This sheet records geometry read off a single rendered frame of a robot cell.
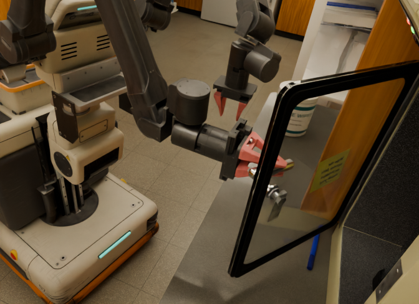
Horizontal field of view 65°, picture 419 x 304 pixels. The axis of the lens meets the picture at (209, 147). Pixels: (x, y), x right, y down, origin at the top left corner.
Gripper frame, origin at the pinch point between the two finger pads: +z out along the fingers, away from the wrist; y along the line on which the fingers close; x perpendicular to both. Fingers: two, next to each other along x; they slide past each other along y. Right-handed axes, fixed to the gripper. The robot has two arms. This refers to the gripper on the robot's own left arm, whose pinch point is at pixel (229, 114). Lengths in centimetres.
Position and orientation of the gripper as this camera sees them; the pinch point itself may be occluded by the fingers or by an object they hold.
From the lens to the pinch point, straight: 89.5
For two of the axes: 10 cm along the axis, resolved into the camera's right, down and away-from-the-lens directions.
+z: -1.3, 7.9, 6.0
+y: 9.3, 3.1, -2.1
